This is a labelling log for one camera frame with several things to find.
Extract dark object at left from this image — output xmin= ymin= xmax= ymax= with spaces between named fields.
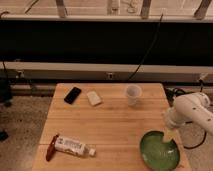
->
xmin=0 ymin=79 xmax=12 ymax=107

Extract black hanging cable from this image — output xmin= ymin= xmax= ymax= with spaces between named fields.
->
xmin=127 ymin=13 xmax=165 ymax=82

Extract clear plastic cup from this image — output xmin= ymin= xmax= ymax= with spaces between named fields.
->
xmin=125 ymin=84 xmax=142 ymax=106

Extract white soap bar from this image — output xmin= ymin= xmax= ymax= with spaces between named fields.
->
xmin=87 ymin=91 xmax=102 ymax=106

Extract red brown tool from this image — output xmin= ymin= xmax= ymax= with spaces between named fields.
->
xmin=46 ymin=134 xmax=59 ymax=161

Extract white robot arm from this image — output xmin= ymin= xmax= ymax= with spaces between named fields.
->
xmin=163 ymin=92 xmax=213 ymax=142

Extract black floor cables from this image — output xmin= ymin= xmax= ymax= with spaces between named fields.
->
xmin=165 ymin=87 xmax=213 ymax=150

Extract black smartphone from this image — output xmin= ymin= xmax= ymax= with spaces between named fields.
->
xmin=64 ymin=87 xmax=81 ymax=104

